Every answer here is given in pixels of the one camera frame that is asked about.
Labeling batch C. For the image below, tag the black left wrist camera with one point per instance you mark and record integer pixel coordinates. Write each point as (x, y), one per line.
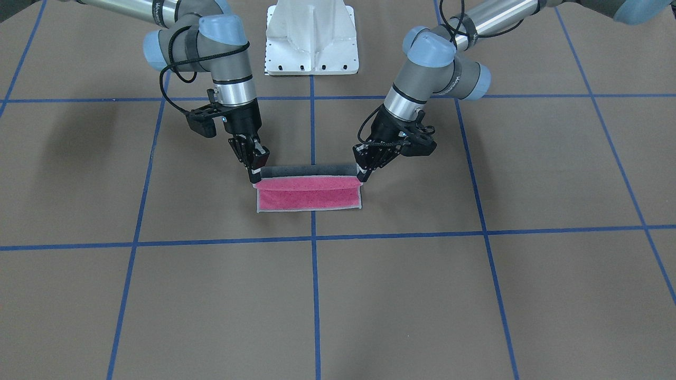
(420, 143)

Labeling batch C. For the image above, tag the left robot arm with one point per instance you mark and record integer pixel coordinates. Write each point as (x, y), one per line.
(435, 65)

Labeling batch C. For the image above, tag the pink and grey towel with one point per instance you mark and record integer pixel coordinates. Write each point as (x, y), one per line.
(308, 188)

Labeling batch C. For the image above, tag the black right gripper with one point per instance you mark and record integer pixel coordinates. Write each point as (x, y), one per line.
(245, 121)

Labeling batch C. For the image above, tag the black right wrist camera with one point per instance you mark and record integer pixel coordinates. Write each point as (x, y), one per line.
(201, 121)

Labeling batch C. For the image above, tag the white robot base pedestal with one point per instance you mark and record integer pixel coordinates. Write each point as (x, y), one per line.
(311, 38)

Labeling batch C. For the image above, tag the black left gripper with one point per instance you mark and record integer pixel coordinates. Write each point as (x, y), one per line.
(384, 126)

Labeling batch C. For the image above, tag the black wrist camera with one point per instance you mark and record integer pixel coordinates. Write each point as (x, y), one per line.
(420, 143)
(201, 121)

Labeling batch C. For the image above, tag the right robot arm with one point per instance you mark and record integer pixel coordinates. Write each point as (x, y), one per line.
(205, 36)

